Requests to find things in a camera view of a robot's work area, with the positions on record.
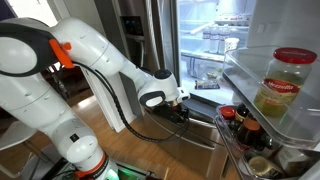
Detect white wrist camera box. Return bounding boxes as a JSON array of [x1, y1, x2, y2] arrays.
[[175, 87, 191, 104]]

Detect white paper cup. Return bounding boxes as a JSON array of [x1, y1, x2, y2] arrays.
[[224, 37, 240, 54]]

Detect black-capped dark sauce bottle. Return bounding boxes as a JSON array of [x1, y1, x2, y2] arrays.
[[229, 103, 250, 133]]

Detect red-lidded glass pepper jar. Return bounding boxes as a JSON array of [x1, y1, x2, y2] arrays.
[[253, 47, 318, 118]]

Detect silver freezer drawer handle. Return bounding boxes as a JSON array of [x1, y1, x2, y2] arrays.
[[146, 111, 218, 151]]

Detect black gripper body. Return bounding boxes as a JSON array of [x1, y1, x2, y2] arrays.
[[154, 100, 191, 125]]

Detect stainless steel refrigerator door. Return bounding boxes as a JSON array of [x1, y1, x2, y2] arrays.
[[111, 0, 179, 101]]

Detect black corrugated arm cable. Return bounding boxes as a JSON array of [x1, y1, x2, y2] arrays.
[[71, 61, 191, 144]]

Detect yellow-lidded jar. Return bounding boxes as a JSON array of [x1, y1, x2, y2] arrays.
[[248, 155, 284, 179]]

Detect white refrigerator cabinet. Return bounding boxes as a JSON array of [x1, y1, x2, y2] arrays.
[[174, 0, 258, 108]]

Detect pale food box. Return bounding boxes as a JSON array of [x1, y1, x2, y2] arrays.
[[275, 146, 313, 176]]

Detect large clear door bin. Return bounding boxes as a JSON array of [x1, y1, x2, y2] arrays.
[[222, 44, 320, 151]]

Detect orange cable clip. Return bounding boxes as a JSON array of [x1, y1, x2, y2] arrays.
[[49, 38, 75, 69]]

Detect orange-capped brown bottle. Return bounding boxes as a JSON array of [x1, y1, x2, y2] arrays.
[[236, 114, 264, 151]]

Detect red-capped sauce bottle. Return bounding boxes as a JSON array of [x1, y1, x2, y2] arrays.
[[219, 105, 237, 126]]

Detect glass refrigerator shelf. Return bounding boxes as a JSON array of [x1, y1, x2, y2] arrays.
[[179, 49, 226, 64]]

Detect clear door bin with bottles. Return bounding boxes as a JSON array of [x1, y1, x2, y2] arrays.
[[214, 104, 320, 180]]

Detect white open refrigerator door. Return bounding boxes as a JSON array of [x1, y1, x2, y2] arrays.
[[213, 0, 320, 180]]

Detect stainless steel freezer drawer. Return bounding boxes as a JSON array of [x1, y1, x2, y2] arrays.
[[141, 98, 234, 180]]

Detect dark glass bottle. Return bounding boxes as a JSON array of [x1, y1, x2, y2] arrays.
[[254, 133, 279, 158]]

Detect clear crisper drawer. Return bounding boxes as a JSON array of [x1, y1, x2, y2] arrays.
[[181, 56, 224, 83]]

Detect black water dispenser panel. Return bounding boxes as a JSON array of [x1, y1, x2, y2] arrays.
[[120, 14, 153, 73]]

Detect clear water bottle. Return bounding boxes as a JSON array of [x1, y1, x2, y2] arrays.
[[218, 24, 231, 55], [202, 26, 212, 53], [209, 24, 221, 54]]

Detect clear egg container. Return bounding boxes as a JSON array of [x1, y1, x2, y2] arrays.
[[214, 13, 251, 27]]

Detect white chair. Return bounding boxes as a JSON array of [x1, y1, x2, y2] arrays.
[[0, 120, 37, 179]]

